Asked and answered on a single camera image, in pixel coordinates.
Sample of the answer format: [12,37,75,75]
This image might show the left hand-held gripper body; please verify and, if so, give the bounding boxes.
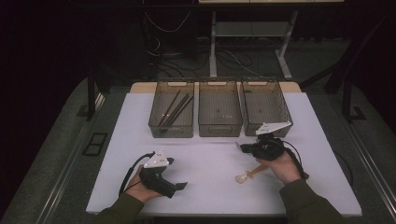
[138,149,177,200]

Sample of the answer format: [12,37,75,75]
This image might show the brown chopstick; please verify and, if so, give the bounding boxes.
[158,90,181,127]
[162,92,189,128]

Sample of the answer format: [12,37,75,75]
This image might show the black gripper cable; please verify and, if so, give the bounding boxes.
[119,151,156,196]
[281,140,310,181]

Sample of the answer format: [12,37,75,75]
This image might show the black floor outlet cover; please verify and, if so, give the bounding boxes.
[82,132,108,157]

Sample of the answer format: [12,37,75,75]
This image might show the white hanging cable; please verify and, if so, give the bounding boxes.
[144,10,192,34]

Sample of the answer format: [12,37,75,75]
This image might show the black metal stand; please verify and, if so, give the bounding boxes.
[341,71,367,124]
[76,62,106,122]

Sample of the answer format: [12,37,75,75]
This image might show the white metal desk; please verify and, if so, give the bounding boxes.
[198,0,345,81]

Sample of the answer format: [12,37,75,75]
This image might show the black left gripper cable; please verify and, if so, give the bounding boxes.
[119,151,156,196]

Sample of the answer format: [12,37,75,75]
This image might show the person's right hand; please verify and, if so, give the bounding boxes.
[255,151,303,185]

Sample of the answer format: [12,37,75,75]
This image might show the white table cover board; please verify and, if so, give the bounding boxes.
[86,91,363,217]

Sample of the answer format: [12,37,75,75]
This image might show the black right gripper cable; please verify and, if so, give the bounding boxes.
[281,140,310,181]

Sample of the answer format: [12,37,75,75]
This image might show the wooden spoon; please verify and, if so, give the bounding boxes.
[234,163,270,185]

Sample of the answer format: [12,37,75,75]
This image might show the translucent brown plastic bin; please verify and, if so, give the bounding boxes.
[148,77,195,139]
[198,77,244,138]
[241,77,294,138]

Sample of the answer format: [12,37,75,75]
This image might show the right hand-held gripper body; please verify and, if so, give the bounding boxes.
[252,121,293,161]

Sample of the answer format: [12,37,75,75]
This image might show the person's left hand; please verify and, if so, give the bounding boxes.
[124,164,164,203]

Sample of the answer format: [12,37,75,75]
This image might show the bundle of floor cables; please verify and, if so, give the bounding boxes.
[146,34,264,79]

